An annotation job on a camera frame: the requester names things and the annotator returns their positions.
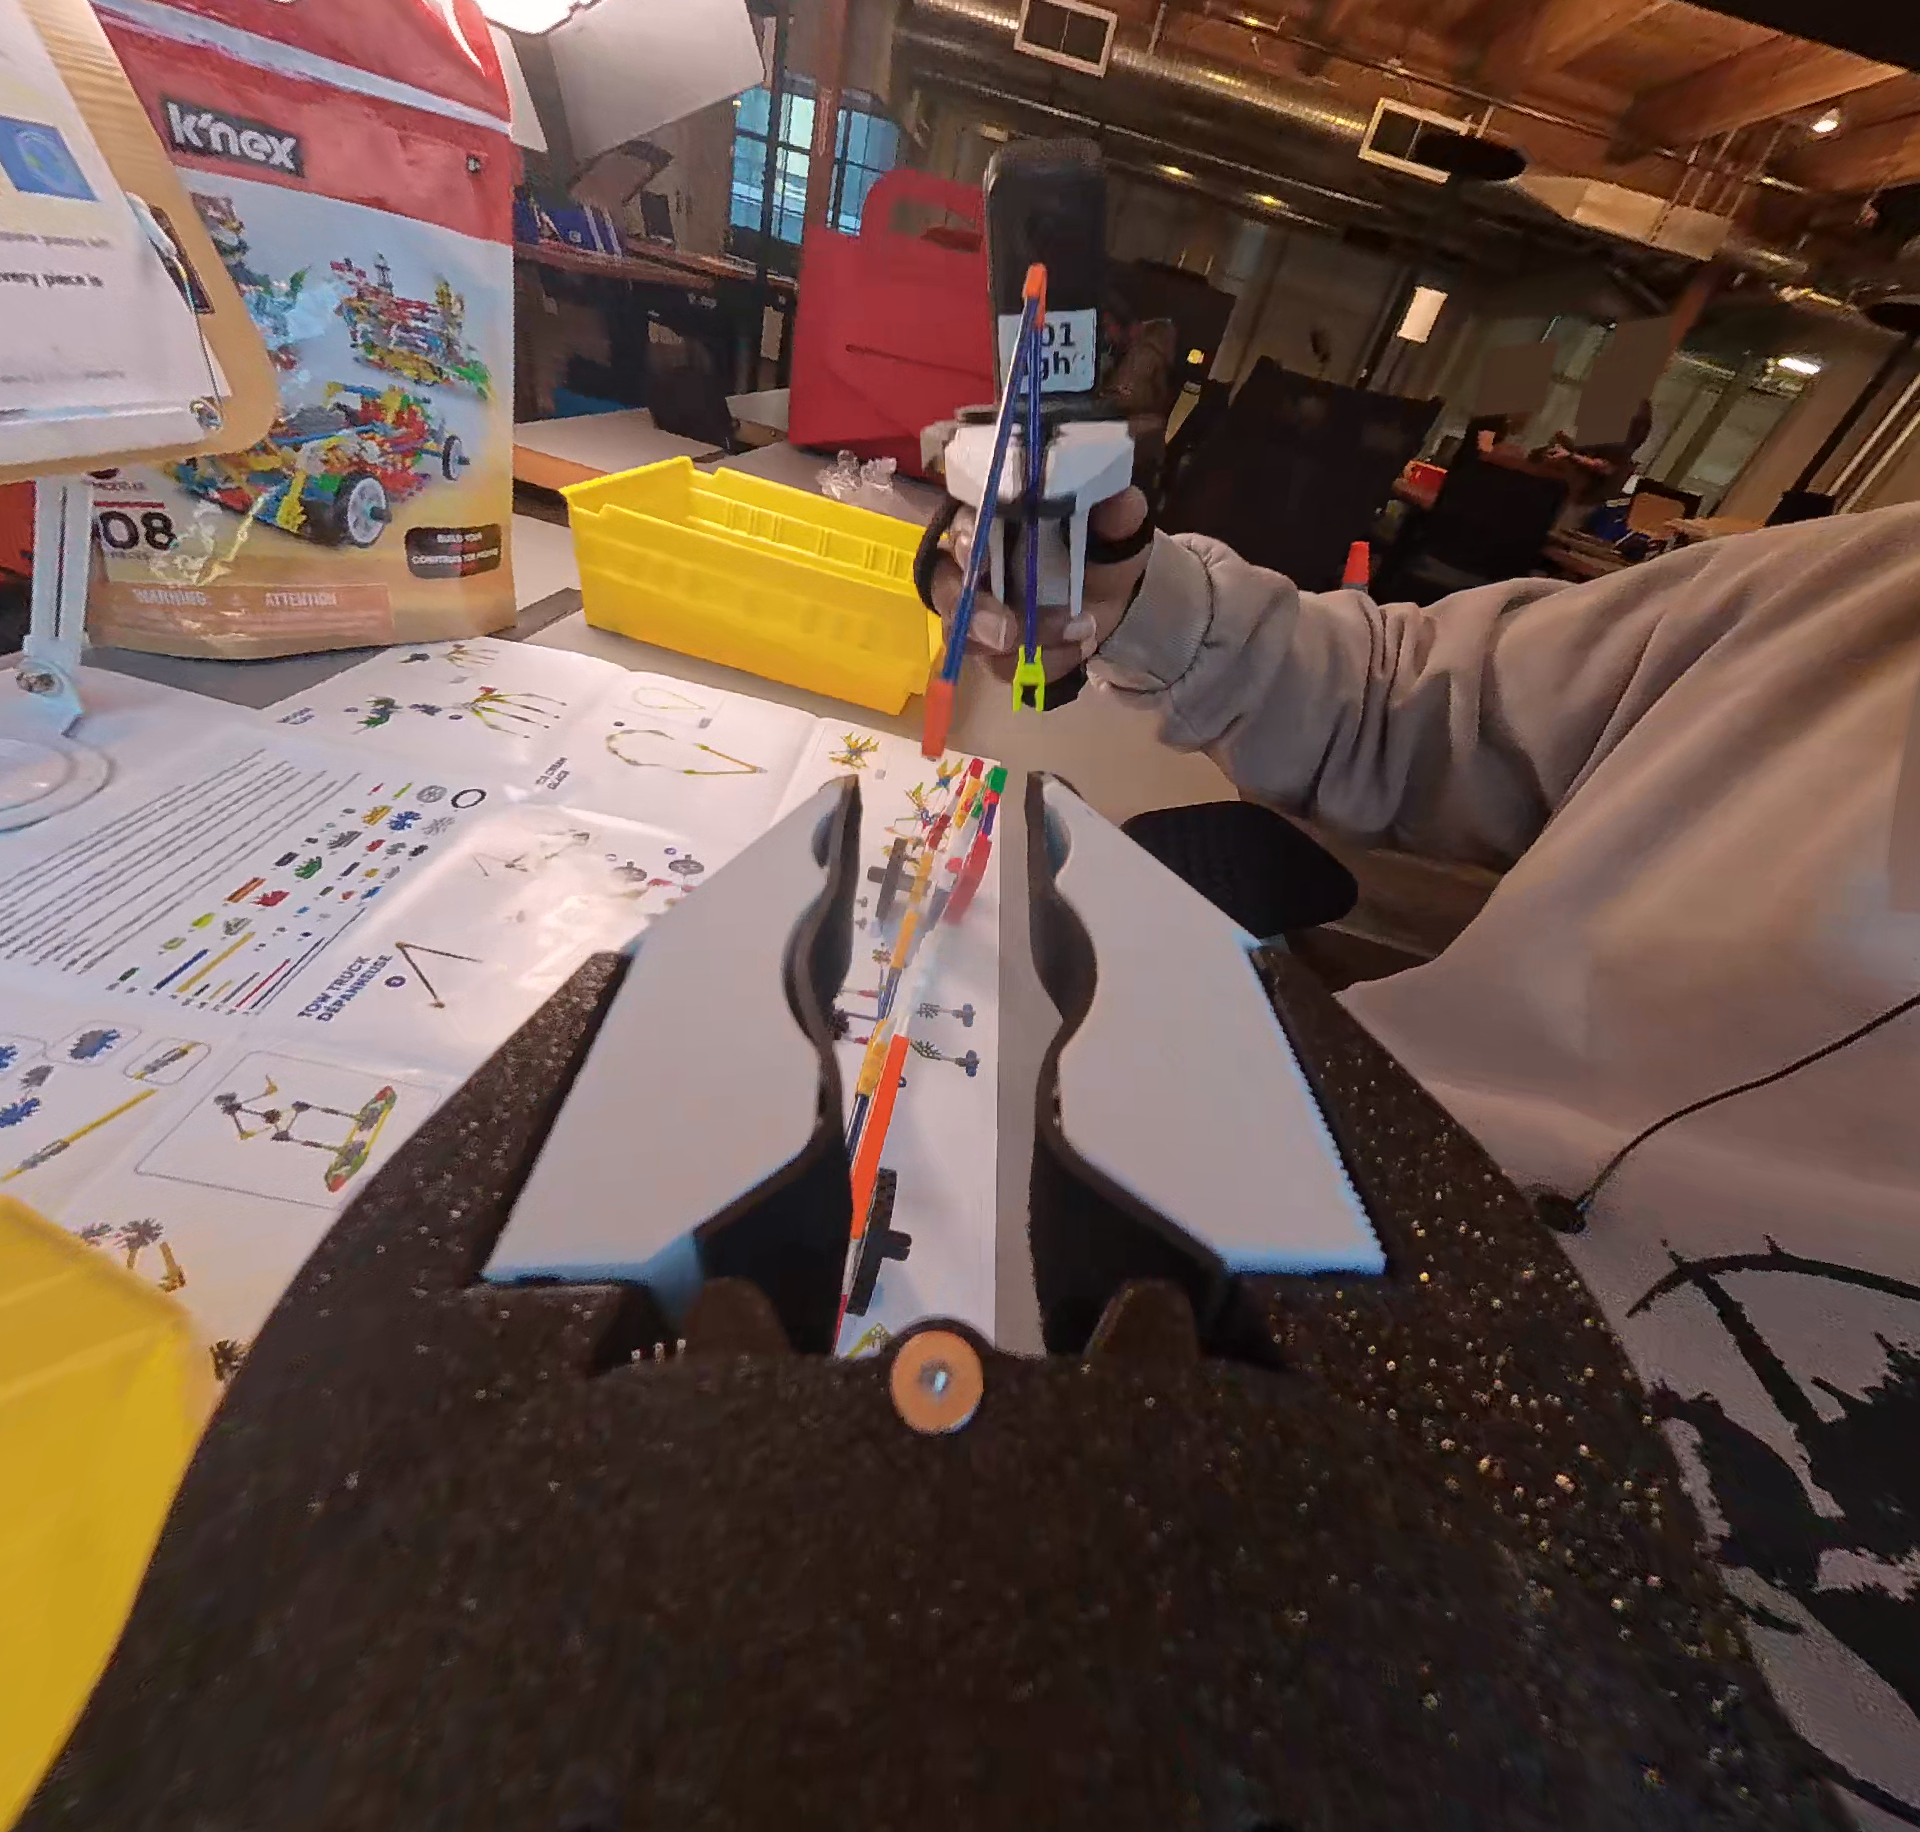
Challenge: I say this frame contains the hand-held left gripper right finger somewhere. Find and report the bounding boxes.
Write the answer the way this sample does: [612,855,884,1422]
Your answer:
[1032,778,1389,1361]

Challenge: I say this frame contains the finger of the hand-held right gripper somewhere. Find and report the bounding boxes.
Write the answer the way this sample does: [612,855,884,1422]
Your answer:
[1042,417,1143,621]
[943,417,1037,621]

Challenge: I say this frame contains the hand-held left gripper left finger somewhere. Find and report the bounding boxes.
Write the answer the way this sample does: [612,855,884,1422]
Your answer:
[487,781,864,1361]

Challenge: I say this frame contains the blue rods with orange connector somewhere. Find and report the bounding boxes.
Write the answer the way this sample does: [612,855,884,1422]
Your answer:
[919,264,1053,760]

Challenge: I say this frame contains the colourful rod and connector model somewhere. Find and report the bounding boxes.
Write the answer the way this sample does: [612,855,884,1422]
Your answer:
[837,758,1008,1339]

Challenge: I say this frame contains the person's right forearm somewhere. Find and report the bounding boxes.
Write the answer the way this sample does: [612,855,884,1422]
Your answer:
[1087,526,1592,850]

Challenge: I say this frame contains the person's right hand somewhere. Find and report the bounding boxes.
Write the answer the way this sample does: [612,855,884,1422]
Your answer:
[915,481,1165,700]

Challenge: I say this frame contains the red carry case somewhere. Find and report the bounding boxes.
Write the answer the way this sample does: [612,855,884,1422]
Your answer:
[786,174,1008,476]

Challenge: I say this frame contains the yellow plastic bin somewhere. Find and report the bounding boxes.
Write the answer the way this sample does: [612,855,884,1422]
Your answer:
[567,459,938,717]
[0,1197,218,1832]

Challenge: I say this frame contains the white instruction sheet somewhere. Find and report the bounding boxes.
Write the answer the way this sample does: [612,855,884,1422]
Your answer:
[0,632,1037,1383]

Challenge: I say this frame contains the white light panel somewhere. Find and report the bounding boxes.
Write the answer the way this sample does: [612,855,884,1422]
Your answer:
[285,0,768,160]

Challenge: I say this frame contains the colourful cardboard toy box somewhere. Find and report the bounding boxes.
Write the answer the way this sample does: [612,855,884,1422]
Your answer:
[45,0,528,657]

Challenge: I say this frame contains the wooden document stand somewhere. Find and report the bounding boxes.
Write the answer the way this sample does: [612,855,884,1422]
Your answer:
[0,0,282,484]

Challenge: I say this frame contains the thin black cable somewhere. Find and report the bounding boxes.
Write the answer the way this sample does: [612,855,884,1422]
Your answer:
[1531,991,1920,1234]

